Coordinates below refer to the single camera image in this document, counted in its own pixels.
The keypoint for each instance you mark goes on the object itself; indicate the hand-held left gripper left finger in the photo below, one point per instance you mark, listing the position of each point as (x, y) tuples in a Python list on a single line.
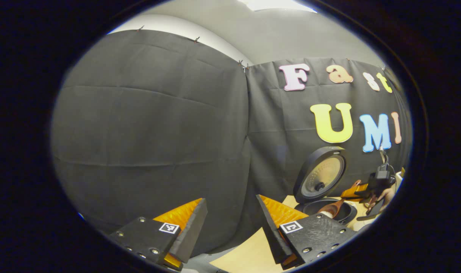
[(190, 235)]

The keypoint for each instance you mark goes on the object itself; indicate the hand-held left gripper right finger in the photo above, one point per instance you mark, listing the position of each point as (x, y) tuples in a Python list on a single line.
[(272, 235)]

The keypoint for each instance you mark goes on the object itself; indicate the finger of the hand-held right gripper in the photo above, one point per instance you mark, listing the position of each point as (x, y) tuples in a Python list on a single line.
[(354, 189), (370, 217)]

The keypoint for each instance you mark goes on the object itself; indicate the brown wooden spoon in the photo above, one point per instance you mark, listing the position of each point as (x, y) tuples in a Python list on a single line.
[(330, 209)]

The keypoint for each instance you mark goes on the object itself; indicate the black silver rice cooker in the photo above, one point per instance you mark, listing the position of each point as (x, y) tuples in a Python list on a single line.
[(321, 178)]

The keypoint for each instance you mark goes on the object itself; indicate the large ceiling light panel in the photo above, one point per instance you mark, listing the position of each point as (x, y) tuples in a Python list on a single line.
[(277, 4)]

